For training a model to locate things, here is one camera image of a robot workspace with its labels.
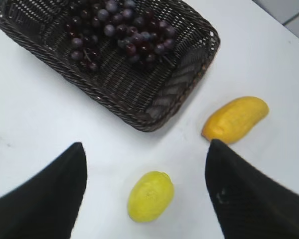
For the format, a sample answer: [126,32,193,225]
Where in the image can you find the purple grape bunch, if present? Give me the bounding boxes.
[64,0,176,72]

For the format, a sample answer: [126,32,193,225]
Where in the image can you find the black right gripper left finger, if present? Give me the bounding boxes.
[0,142,88,239]

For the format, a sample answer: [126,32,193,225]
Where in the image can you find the orange mango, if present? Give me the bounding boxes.
[201,96,270,144]

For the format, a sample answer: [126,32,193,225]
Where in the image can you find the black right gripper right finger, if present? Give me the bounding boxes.
[205,139,299,239]

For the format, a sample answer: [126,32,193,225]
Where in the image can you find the dark brown wicker basket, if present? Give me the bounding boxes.
[0,0,220,132]

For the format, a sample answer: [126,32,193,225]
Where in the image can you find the yellow lemon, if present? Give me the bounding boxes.
[127,171,174,223]

